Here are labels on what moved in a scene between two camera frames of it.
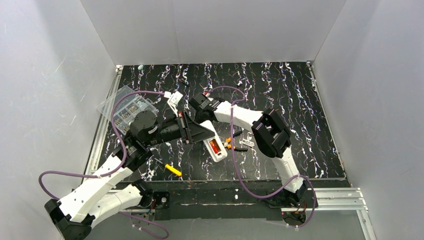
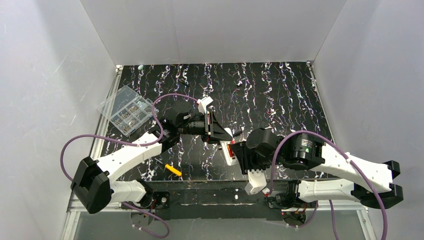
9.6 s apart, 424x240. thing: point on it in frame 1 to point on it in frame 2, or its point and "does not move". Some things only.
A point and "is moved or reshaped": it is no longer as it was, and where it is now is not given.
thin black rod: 185,84 does not move
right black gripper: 200,101 to 241,156
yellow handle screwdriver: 171,169 does not move
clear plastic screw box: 127,109 does not move
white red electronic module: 214,144 is moved or reshaped
